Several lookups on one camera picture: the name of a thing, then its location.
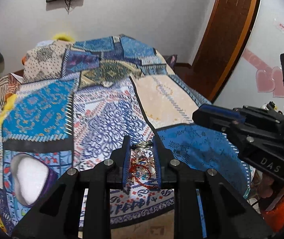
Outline right hand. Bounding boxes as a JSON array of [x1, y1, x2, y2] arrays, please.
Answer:
[[257, 173, 283, 206]]

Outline blue patchwork bedspread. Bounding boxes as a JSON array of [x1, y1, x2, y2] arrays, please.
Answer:
[[0, 35, 252, 234]]

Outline brown wooden door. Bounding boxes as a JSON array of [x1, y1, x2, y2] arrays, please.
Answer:
[[185, 0, 259, 101]]

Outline pink heart wall stickers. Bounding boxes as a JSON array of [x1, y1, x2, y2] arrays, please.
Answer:
[[242, 49, 284, 98]]

